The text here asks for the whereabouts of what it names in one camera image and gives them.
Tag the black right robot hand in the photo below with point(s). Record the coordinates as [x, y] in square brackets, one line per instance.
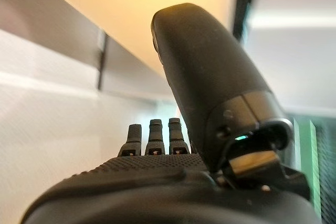
[204, 64]

